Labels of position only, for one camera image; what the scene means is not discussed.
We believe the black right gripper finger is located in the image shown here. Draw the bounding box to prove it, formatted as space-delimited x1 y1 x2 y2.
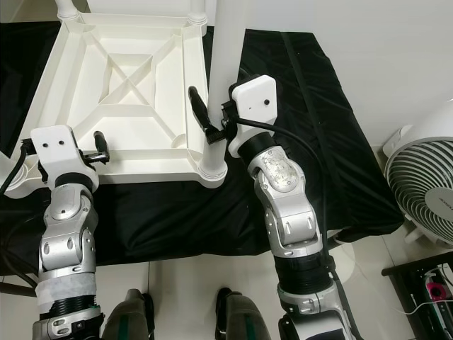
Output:
187 85 222 145

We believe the white plastic table leg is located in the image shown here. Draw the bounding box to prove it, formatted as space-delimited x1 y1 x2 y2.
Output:
197 0 253 179
187 0 209 27
55 0 81 21

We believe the white plastic children table top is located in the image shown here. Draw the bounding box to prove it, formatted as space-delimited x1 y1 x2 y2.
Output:
13 13 229 190

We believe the black table cloth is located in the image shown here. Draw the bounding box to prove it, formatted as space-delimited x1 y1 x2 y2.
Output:
0 21 404 263

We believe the grey robot left leg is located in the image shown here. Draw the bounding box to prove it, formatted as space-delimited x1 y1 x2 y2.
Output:
103 288 155 340

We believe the grey robot leg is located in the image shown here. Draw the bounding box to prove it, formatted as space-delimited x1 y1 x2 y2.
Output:
216 287 284 340
103 288 155 340

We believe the grey robot right leg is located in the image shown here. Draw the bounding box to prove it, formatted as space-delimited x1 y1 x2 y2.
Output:
216 287 284 340

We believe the black metal shelf rack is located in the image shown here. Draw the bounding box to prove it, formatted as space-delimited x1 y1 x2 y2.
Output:
381 251 453 334

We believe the white pink hair dryer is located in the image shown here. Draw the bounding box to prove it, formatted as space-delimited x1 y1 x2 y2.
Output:
425 276 449 302

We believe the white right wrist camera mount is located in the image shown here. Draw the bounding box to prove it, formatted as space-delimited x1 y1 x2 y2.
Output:
227 74 279 159

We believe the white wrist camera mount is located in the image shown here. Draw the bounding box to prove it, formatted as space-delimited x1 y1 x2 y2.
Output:
30 125 98 188
227 74 279 159

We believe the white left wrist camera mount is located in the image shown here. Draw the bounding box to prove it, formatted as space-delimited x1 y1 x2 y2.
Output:
30 125 98 188

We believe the white pedestal fan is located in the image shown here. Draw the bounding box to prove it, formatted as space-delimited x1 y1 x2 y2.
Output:
381 98 453 247

